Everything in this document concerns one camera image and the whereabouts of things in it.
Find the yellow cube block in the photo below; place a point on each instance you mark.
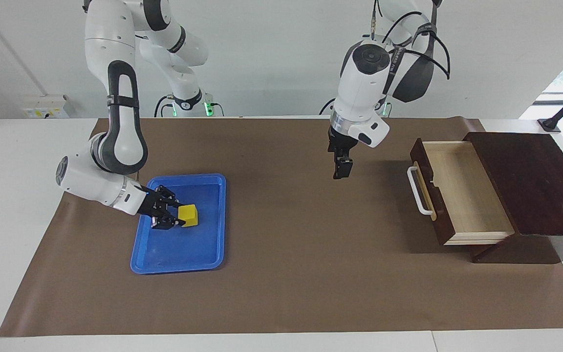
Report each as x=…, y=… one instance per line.
x=189, y=214

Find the white wall power outlet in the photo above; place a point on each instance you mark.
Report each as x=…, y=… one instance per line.
x=44, y=106

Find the brown table mat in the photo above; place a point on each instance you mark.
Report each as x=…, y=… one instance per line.
x=311, y=283

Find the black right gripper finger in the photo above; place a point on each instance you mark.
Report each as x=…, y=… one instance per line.
x=169, y=224
x=171, y=198

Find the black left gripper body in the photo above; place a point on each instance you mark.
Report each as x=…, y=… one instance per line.
x=342, y=144

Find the blue plastic tray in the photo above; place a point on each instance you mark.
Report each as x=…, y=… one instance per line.
x=184, y=249

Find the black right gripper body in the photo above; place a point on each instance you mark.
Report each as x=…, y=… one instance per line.
x=157, y=205

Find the dark wooden drawer cabinet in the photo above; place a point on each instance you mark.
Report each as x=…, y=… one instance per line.
x=540, y=181

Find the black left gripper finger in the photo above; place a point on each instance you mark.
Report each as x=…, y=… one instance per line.
x=345, y=168
x=335, y=168

